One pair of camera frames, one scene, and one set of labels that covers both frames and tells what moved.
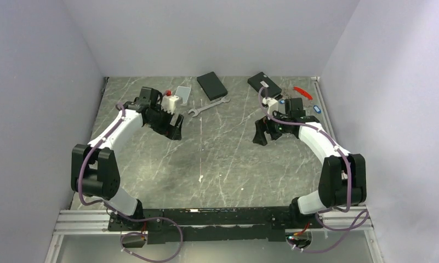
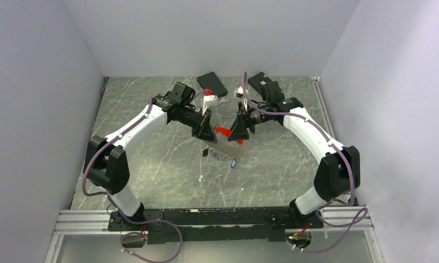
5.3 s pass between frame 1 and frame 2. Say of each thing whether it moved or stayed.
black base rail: stayed
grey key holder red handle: moved
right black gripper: moved
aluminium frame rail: stayed
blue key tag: moved
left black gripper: moved
